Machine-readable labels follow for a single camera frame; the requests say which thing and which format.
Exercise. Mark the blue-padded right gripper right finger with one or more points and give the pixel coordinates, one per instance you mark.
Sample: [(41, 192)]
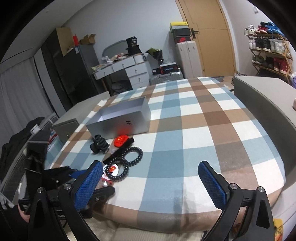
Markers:
[(224, 197)]

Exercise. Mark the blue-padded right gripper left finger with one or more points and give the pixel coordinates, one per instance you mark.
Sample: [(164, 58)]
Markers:
[(74, 197)]

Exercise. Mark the white round flag badge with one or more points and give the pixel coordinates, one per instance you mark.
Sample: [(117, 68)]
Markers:
[(113, 170)]

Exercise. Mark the red round badge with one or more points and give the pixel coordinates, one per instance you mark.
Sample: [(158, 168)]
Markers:
[(120, 140)]

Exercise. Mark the black claw hair clip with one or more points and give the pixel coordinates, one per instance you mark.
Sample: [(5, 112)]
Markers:
[(99, 145)]

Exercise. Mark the grey bedside cabinet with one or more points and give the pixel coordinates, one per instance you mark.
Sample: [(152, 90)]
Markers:
[(70, 121)]

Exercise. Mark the plaid bed blanket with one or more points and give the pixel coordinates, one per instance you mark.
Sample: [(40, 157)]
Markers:
[(192, 120)]

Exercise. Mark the black long hair clip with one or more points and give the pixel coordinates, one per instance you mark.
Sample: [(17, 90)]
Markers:
[(119, 152)]

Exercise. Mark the silver open cardboard box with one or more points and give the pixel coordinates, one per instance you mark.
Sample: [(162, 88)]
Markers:
[(130, 117)]

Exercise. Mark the white curtain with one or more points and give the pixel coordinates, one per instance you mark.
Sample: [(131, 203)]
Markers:
[(22, 98)]

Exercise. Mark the grey bed headboard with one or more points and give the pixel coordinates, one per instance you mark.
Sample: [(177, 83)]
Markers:
[(271, 101)]

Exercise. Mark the silver suitcase lying flat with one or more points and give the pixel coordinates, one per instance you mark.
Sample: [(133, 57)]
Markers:
[(161, 78)]

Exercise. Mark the beige upright suitcase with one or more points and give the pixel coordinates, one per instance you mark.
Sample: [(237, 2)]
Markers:
[(189, 59)]

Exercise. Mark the black red box on suitcase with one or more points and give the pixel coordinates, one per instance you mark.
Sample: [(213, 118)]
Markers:
[(168, 68)]

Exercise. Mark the white desk with drawers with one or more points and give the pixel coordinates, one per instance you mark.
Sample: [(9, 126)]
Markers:
[(136, 67)]

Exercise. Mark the wooden shoe rack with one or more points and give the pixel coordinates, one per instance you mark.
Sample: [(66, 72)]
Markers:
[(271, 55)]

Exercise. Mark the stacked shoe boxes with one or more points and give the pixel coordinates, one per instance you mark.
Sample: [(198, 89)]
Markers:
[(180, 31)]

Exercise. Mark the wooden door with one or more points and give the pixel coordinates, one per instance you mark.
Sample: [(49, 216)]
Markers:
[(210, 31)]

